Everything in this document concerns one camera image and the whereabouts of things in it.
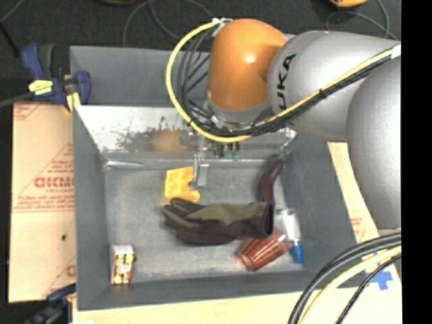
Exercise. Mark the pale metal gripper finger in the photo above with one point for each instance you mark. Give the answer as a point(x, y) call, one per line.
point(195, 175)
point(203, 174)

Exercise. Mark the yellow toy cheese wedge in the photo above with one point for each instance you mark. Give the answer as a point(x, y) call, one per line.
point(179, 184)

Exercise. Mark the olive and brown glove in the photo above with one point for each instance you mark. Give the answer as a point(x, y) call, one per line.
point(216, 223)

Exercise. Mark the grey metal bin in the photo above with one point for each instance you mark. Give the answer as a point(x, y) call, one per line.
point(135, 187)

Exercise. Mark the purple toy eggplant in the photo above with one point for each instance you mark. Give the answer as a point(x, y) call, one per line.
point(268, 181)

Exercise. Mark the red-brown ribbed cup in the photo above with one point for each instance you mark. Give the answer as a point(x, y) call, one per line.
point(263, 250)

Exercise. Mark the clear plastic bottle blue cap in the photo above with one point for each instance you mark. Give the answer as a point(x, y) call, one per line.
point(292, 226)

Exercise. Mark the small white printed box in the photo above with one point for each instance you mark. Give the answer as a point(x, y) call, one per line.
point(122, 263)

